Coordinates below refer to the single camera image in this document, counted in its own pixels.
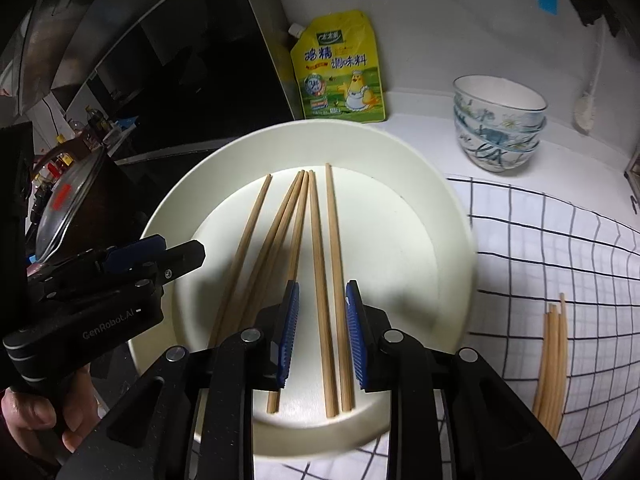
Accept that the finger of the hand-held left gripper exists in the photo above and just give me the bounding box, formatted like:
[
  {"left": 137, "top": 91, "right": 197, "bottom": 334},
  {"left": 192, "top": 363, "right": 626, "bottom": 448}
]
[
  {"left": 30, "top": 234, "right": 167, "bottom": 281},
  {"left": 42, "top": 240, "right": 207, "bottom": 306}
]

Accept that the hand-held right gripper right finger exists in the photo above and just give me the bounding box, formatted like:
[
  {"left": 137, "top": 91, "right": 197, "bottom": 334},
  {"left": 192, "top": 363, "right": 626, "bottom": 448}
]
[{"left": 345, "top": 280, "right": 583, "bottom": 480}]

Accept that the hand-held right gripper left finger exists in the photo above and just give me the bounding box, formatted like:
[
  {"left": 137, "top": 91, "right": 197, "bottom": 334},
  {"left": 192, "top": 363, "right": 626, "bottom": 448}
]
[{"left": 55, "top": 280, "right": 301, "bottom": 480}]

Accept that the slender tan chopstick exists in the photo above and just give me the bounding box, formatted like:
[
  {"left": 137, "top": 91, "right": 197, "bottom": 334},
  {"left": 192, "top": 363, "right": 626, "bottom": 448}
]
[
  {"left": 220, "top": 171, "right": 303, "bottom": 346},
  {"left": 307, "top": 170, "right": 337, "bottom": 418},
  {"left": 325, "top": 162, "right": 356, "bottom": 411},
  {"left": 266, "top": 170, "right": 308, "bottom": 415},
  {"left": 207, "top": 174, "right": 273, "bottom": 348}
]

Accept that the cream round tray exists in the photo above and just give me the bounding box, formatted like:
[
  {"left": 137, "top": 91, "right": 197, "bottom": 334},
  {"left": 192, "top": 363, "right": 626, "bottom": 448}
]
[{"left": 127, "top": 122, "right": 476, "bottom": 461}]

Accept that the bundle of wooden chopsticks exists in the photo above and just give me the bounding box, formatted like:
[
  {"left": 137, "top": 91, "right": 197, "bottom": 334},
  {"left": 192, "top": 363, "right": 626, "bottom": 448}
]
[{"left": 532, "top": 292, "right": 571, "bottom": 441}]

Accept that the person's left hand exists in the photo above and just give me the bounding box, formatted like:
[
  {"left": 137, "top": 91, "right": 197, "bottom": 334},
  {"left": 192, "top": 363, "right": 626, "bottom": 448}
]
[{"left": 0, "top": 360, "right": 103, "bottom": 461}]

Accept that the dark brown cooking pot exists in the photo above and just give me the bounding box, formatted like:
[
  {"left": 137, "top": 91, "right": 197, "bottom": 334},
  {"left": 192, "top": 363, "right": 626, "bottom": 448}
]
[{"left": 25, "top": 150, "right": 151, "bottom": 281}]

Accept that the glass pot lid red sticker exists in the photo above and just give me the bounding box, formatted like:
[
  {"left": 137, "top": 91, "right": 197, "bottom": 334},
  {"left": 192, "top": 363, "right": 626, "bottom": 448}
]
[{"left": 35, "top": 147, "right": 108, "bottom": 266}]

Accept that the cluster of condiment bottles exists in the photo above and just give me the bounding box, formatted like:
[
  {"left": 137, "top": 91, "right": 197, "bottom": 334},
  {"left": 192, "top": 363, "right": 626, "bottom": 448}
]
[{"left": 30, "top": 105, "right": 118, "bottom": 181}]

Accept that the white black-grid table mat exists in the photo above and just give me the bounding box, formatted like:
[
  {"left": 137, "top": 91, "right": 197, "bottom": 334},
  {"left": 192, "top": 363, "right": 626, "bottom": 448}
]
[{"left": 280, "top": 175, "right": 640, "bottom": 480}]

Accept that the black glass range hood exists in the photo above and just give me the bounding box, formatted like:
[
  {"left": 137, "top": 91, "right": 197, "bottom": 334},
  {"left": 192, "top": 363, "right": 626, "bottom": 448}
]
[{"left": 0, "top": 0, "right": 301, "bottom": 161}]

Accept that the white blue-floral bowl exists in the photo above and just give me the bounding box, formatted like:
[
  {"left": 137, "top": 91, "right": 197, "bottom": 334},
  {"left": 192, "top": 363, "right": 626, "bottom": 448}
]
[
  {"left": 457, "top": 132, "right": 541, "bottom": 173},
  {"left": 452, "top": 75, "right": 548, "bottom": 127},
  {"left": 454, "top": 110, "right": 546, "bottom": 150}
]

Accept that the yellow seasoning pouch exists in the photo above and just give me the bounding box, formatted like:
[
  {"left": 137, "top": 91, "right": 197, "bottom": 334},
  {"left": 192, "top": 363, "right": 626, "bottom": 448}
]
[{"left": 287, "top": 9, "right": 390, "bottom": 123}]

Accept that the stainless steel dish rack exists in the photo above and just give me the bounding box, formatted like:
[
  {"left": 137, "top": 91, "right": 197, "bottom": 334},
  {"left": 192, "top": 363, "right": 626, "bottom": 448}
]
[{"left": 624, "top": 154, "right": 640, "bottom": 193}]

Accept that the white long-handled brush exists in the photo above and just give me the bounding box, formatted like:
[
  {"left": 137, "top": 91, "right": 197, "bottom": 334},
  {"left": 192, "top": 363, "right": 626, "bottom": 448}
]
[{"left": 574, "top": 25, "right": 603, "bottom": 133}]

